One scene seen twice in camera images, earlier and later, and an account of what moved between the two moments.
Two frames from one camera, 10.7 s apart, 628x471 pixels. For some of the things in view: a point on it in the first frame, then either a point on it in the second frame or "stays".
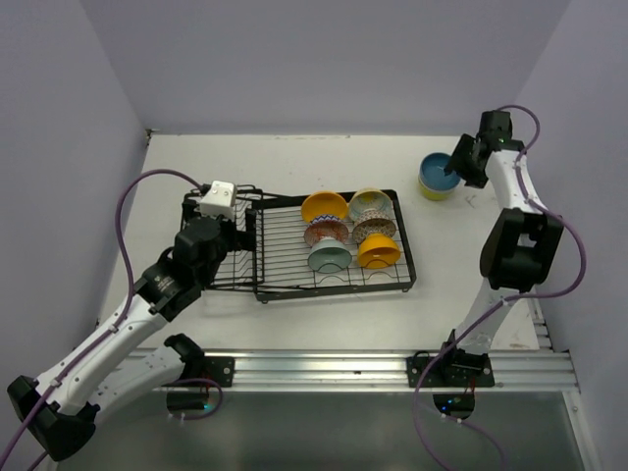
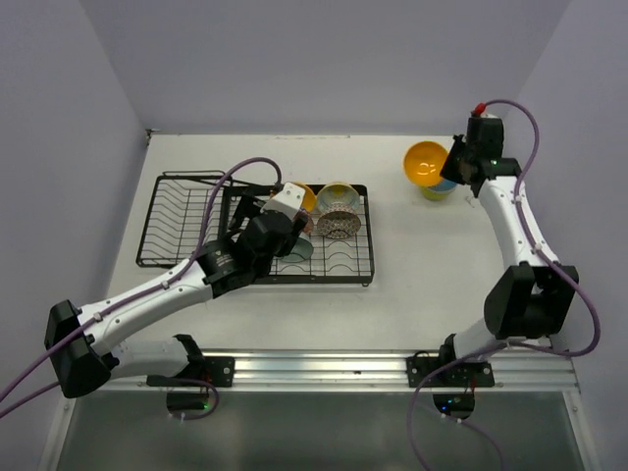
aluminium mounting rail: x=520 y=371 stays
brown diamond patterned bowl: x=372 y=221 to x=339 y=224
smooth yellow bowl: x=378 y=251 to x=424 y=161
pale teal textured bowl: x=329 y=255 to x=301 y=250
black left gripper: x=240 y=239 to x=248 y=205
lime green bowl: x=438 y=195 stays
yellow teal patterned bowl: x=369 y=198 to x=337 y=196
